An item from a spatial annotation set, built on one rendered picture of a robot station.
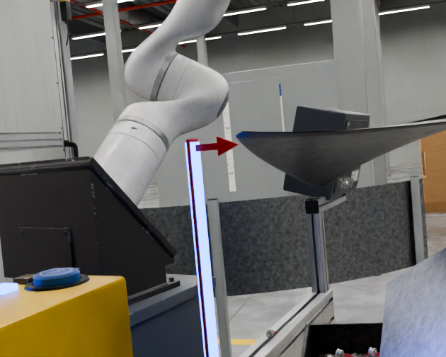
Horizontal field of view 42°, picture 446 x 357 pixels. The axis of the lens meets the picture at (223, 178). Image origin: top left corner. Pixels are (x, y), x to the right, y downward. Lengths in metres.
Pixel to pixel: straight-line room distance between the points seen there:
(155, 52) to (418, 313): 0.81
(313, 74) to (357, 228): 4.28
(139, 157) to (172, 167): 6.08
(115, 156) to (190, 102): 0.20
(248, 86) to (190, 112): 5.69
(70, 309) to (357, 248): 2.24
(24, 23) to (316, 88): 4.54
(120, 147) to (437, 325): 0.70
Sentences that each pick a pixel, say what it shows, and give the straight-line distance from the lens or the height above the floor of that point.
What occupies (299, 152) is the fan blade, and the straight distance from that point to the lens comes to 0.67.
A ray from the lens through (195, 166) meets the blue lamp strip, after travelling 0.72.
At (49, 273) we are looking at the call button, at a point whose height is 1.08.
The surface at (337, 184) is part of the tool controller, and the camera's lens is 1.28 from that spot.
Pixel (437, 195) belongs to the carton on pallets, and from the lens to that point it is 8.81.
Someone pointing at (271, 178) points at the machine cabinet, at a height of 0.77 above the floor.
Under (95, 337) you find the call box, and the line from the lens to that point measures 0.51.
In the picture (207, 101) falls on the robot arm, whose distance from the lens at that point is 1.22.
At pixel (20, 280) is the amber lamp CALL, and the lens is 0.56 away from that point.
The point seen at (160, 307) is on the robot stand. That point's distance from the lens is 1.01.
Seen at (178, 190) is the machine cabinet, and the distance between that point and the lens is 7.18.
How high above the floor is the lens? 1.18
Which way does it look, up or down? 3 degrees down
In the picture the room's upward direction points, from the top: 5 degrees counter-clockwise
